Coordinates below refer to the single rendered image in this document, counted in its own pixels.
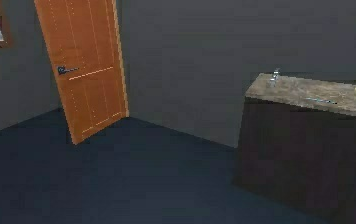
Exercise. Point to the dark cabinet with stone top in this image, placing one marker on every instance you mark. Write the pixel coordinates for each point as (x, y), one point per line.
(302, 150)

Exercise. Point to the thin grey pen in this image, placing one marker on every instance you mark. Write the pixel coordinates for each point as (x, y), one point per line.
(321, 100)

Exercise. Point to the small clear glass bottle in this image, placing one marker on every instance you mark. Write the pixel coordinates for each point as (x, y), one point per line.
(274, 77)

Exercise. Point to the orange wooden room door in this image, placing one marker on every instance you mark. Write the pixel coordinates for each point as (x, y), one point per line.
(86, 66)

